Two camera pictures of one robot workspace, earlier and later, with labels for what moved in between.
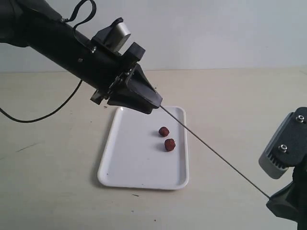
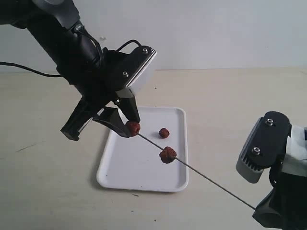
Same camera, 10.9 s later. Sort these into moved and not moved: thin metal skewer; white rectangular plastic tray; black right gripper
Moved: black right gripper; thin metal skewer
Not moved: white rectangular plastic tray
